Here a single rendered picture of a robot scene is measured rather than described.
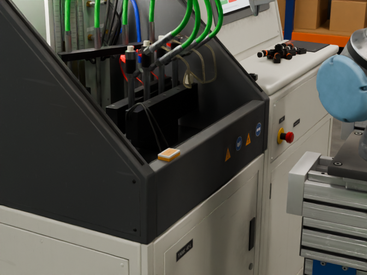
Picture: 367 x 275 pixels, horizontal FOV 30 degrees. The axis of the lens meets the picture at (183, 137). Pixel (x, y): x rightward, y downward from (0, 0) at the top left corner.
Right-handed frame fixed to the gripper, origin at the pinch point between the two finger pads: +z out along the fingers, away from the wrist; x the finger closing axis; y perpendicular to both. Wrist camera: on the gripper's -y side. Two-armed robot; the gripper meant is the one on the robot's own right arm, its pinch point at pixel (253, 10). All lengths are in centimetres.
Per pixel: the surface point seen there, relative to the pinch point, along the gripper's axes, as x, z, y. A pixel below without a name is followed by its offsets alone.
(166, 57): -4.8, 13.6, -22.4
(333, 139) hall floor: 261, 124, -48
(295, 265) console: 59, 103, -3
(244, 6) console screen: 61, 9, -29
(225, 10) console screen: 46, 8, -29
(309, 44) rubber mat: 87, 25, -13
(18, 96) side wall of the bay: -47, 16, -36
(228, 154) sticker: -6.3, 37.0, -2.9
